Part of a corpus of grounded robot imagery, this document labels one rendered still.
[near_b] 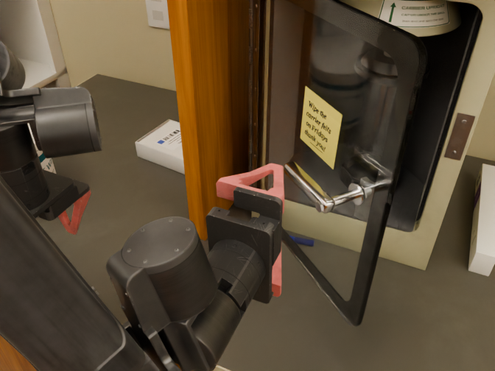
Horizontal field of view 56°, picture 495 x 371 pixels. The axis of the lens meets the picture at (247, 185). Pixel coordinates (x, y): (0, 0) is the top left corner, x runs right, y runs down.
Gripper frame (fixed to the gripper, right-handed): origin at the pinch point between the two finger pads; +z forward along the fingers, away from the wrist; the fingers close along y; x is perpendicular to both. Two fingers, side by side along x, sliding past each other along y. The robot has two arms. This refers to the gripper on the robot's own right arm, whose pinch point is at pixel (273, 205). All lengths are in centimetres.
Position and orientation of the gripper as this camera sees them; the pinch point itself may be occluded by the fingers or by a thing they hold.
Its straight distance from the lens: 51.5
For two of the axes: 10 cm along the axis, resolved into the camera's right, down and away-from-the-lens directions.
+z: 4.1, -5.7, 7.1
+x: -9.1, -2.4, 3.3
